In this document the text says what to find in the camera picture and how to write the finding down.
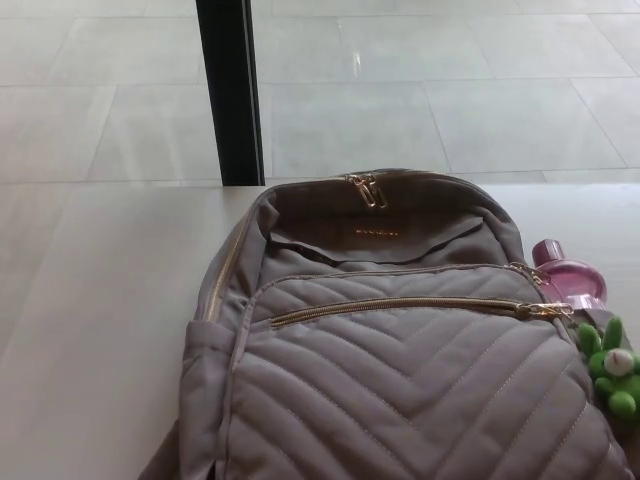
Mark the black vertical pillar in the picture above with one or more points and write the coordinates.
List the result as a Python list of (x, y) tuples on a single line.
[(227, 90)]

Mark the pink transparent bottle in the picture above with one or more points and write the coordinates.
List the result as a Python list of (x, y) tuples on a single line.
[(570, 277)]

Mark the grey quilted backpack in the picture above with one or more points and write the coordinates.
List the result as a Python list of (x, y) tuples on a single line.
[(380, 380)]

